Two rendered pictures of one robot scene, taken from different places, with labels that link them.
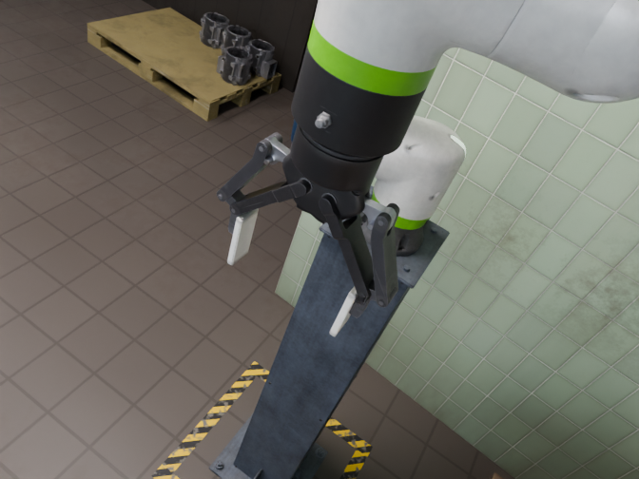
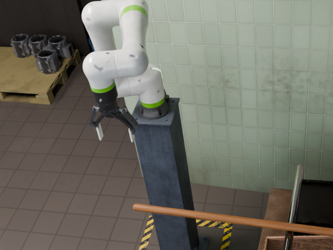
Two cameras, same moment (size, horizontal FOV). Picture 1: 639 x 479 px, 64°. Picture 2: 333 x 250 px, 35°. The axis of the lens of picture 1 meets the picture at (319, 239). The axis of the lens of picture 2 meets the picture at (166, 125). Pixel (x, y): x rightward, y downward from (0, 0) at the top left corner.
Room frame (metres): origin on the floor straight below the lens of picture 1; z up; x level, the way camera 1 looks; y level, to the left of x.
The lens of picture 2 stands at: (-1.25, -0.26, 2.79)
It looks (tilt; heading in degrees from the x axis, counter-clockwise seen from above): 39 degrees down; 2
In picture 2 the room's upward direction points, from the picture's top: 10 degrees counter-clockwise
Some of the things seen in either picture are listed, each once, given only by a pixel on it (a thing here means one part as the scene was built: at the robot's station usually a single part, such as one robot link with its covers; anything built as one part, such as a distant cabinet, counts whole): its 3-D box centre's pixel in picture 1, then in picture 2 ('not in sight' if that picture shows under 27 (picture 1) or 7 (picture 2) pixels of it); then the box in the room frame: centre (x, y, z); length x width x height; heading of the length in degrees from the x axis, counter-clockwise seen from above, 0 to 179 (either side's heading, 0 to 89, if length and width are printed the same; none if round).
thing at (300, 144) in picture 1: (329, 171); (108, 106); (0.37, 0.01, 1.61); 0.08 x 0.07 x 0.09; 73
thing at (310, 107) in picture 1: (358, 95); (105, 91); (0.37, 0.01, 1.69); 0.12 x 0.09 x 0.06; 163
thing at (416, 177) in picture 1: (411, 169); (147, 85); (0.85, -0.11, 1.36); 0.16 x 0.13 x 0.19; 89
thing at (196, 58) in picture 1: (187, 46); (12, 65); (3.30, 1.36, 0.17); 1.17 x 0.81 x 0.33; 73
